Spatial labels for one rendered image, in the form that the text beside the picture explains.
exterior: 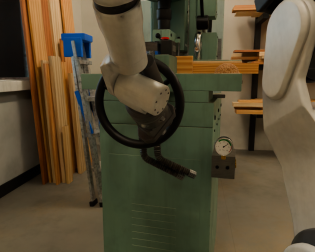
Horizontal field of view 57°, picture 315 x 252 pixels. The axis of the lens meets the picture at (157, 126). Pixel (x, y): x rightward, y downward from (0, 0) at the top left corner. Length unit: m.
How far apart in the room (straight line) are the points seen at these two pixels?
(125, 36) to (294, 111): 0.27
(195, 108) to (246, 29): 2.66
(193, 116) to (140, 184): 0.34
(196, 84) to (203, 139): 0.20
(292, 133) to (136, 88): 0.29
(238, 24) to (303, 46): 3.21
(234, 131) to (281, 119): 3.19
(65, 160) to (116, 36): 2.11
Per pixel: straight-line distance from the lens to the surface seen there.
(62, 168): 2.58
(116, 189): 1.20
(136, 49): 0.50
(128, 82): 0.59
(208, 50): 1.35
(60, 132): 2.50
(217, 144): 0.99
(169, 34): 1.18
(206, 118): 1.04
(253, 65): 1.19
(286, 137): 0.48
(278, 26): 0.47
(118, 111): 1.12
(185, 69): 1.13
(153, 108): 0.56
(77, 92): 1.99
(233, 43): 3.60
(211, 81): 1.03
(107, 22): 0.46
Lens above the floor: 0.89
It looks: 10 degrees down
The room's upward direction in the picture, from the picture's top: straight up
